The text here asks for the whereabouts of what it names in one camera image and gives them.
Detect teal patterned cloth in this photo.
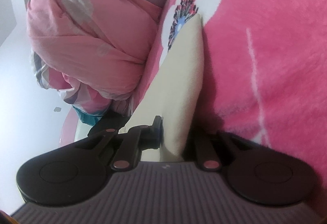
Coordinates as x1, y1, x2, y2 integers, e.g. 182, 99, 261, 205
73, 105, 103, 126

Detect pink and grey quilt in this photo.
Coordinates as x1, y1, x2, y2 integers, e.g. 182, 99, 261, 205
26, 0, 179, 114

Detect beige pants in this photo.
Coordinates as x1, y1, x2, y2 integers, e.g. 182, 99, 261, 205
119, 15, 206, 162

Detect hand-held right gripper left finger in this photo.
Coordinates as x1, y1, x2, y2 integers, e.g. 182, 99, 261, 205
74, 116, 163, 172

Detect pink floral blanket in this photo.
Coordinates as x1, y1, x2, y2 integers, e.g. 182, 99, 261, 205
128, 0, 327, 153

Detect pink and white headboard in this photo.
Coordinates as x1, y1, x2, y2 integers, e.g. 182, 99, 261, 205
59, 109, 91, 143

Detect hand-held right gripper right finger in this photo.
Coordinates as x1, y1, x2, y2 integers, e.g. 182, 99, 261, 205
183, 131, 259, 172

